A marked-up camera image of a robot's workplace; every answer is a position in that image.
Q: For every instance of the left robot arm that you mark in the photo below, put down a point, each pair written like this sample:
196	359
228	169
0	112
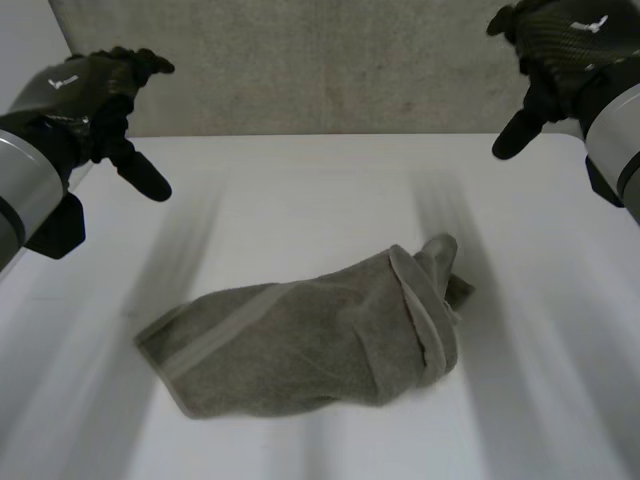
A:
25	175

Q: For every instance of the grey towel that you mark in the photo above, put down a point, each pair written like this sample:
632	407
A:
320	335

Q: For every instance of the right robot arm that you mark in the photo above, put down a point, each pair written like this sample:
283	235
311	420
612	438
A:
617	132

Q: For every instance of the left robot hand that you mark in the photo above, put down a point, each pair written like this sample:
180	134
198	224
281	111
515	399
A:
85	92

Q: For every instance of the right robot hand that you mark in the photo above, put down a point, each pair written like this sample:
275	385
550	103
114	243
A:
552	37

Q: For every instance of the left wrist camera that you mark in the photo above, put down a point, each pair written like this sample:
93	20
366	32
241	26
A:
59	227

